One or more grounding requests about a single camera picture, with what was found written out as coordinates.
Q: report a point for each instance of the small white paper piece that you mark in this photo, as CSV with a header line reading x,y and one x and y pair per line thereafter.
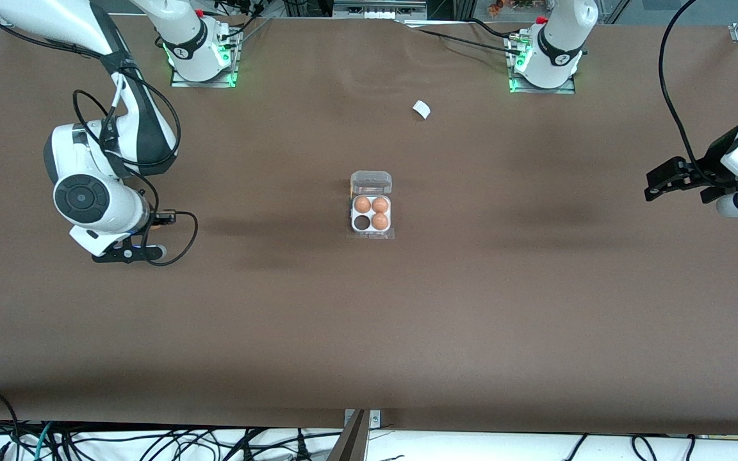
x,y
421,109

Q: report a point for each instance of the small metal bracket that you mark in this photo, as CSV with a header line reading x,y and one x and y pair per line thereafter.
x,y
375,419

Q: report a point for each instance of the brown egg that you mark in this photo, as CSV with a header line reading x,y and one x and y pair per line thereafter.
x,y
380,221
380,205
362,205

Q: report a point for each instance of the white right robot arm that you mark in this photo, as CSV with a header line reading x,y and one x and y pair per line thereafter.
x,y
119,211

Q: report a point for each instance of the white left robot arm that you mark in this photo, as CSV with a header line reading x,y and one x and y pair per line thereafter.
x,y
558,45

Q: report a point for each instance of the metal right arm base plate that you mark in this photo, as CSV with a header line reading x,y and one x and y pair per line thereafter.
x,y
183,82

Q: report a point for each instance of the clear plastic egg box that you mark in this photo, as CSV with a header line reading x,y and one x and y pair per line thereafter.
x,y
371,182

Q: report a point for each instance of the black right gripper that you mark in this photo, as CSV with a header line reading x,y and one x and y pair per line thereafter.
x,y
159,219

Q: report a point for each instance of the grey metal device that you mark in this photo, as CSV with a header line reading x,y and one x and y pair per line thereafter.
x,y
378,9

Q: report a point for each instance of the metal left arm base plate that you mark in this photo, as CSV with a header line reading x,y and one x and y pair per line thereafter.
x,y
564,89

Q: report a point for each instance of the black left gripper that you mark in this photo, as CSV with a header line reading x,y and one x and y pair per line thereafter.
x,y
711,168

